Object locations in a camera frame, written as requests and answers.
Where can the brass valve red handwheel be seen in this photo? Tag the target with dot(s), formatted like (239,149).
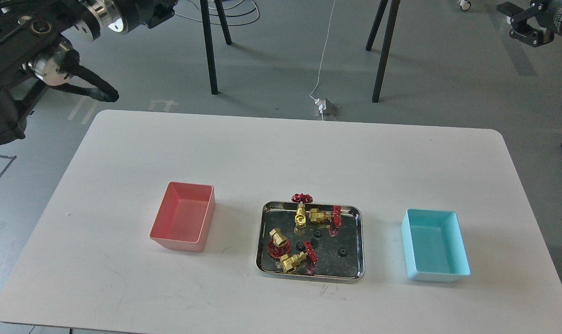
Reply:
(300,218)
(290,263)
(279,244)
(316,216)

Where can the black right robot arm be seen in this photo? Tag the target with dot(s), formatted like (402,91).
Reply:
(536,25)

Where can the floor power socket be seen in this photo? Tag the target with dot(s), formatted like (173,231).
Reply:
(327,111)

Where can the stainless steel tray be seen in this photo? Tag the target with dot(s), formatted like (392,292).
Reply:
(330,266)

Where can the white caster wheel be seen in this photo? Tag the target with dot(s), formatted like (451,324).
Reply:
(464,4)

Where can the pink plastic box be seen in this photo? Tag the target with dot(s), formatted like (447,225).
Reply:
(184,218)

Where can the black table leg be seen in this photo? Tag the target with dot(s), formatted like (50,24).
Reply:
(210,55)
(375,25)
(223,21)
(384,54)

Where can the light blue plastic box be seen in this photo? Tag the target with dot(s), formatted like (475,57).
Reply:
(433,246)

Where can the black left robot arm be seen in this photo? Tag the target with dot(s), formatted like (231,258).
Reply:
(35,55)

